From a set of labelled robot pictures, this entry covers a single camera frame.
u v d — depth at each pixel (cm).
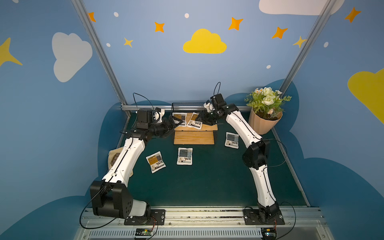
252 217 74
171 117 69
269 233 73
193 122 92
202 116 83
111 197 41
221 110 70
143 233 72
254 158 59
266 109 95
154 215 75
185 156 96
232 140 102
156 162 93
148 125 60
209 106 84
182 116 96
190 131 109
